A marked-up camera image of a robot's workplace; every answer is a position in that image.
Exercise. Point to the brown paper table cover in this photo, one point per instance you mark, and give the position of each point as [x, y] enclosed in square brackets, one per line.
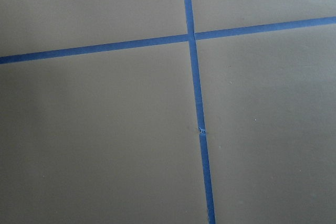
[167, 111]

